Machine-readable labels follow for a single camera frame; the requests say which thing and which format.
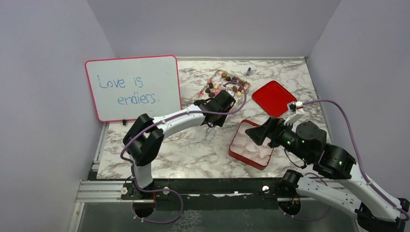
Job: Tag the red chocolate box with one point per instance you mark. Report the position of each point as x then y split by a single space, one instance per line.
245 150

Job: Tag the metal serving tongs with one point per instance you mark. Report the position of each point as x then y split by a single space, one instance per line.
208 132

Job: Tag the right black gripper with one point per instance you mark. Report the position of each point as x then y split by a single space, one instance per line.
270 129

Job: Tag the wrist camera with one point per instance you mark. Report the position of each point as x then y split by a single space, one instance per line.
230 102
296 112

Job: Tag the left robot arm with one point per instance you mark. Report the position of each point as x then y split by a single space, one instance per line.
143 141

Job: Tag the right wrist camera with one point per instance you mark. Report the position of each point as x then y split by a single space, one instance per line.
296 112

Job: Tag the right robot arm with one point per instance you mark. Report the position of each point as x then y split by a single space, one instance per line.
374 213

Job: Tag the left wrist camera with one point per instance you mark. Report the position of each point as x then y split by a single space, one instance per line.
230 102

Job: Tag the red tin lid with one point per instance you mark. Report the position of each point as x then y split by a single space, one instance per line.
273 98

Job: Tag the floral rectangular tray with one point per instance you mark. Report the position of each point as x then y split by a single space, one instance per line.
223 80

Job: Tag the pink framed whiteboard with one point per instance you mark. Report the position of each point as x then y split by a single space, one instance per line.
125 88

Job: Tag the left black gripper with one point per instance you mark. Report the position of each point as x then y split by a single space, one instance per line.
219 122

